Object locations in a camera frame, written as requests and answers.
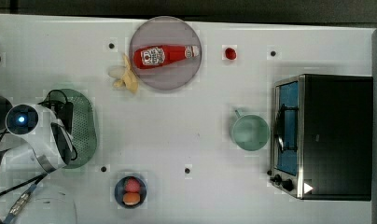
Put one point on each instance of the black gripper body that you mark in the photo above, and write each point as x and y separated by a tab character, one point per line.
65	114

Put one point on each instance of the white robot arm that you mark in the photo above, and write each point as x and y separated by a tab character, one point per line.
45	147

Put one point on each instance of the dark blue small bowl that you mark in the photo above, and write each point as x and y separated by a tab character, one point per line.
119	192

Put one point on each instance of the red ketchup bottle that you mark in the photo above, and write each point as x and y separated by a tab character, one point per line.
162	55

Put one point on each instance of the pink toy fruit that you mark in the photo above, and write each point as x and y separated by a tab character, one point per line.
132	185

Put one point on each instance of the orange toy fruit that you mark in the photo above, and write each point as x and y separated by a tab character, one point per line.
131	198

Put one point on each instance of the grey round plate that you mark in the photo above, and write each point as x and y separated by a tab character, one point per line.
166	30

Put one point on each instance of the red strawberry toy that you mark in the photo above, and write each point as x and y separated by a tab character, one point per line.
230	53

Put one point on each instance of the green mug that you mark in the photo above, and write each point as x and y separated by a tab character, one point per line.
249	132

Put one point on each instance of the black toaster oven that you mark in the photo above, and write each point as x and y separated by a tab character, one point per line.
322	137

